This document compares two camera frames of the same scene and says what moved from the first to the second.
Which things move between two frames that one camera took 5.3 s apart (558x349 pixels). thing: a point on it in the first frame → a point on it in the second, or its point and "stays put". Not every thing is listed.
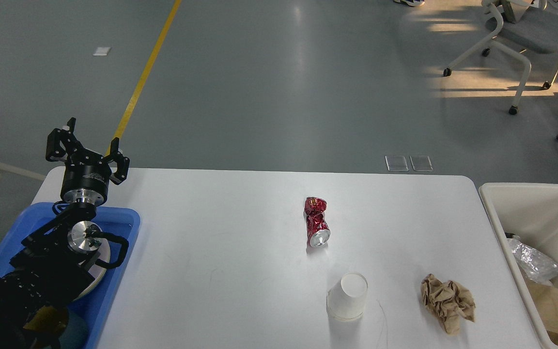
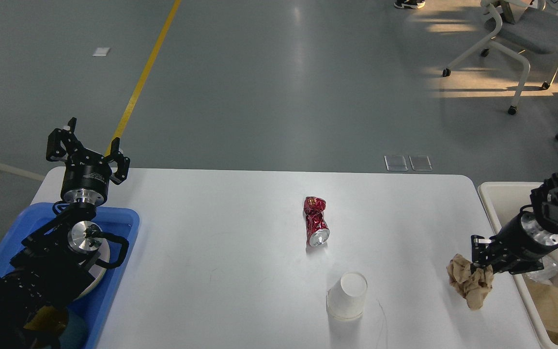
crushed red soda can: x=318 y=230 stays put
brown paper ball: x=449 y=300 → x=472 y=283
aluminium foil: x=536 y=265 stays put
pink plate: x=97 y=270 stays put
